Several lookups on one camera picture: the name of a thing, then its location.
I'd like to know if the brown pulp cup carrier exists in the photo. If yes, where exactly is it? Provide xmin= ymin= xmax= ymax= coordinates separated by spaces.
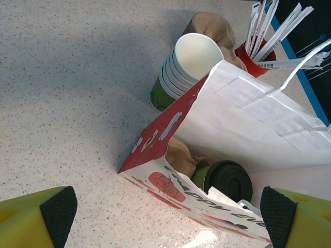
xmin=165 ymin=137 xmax=218 ymax=179
xmin=192 ymin=12 xmax=249 ymax=75

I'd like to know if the red straw holder cup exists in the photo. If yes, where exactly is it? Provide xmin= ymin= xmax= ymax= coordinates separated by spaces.
xmin=234 ymin=38 xmax=277 ymax=79

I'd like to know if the stack of paper cups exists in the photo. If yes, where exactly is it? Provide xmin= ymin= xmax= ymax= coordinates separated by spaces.
xmin=169 ymin=33 xmax=225 ymax=81

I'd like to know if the green paper cup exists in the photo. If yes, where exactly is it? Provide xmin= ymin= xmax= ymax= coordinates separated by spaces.
xmin=190 ymin=165 xmax=216 ymax=192
xmin=160 ymin=72 xmax=194 ymax=97
xmin=149 ymin=79 xmax=189 ymax=113
xmin=163 ymin=63 xmax=201 ymax=92
xmin=167 ymin=55 xmax=207 ymax=87

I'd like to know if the red and white paper bag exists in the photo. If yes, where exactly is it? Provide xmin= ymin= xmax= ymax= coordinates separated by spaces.
xmin=118 ymin=38 xmax=331 ymax=245

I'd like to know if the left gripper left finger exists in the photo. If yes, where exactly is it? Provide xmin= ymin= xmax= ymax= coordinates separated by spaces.
xmin=0 ymin=185 xmax=78 ymax=248

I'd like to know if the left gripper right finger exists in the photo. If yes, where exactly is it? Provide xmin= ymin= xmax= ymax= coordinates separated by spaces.
xmin=260 ymin=185 xmax=331 ymax=248

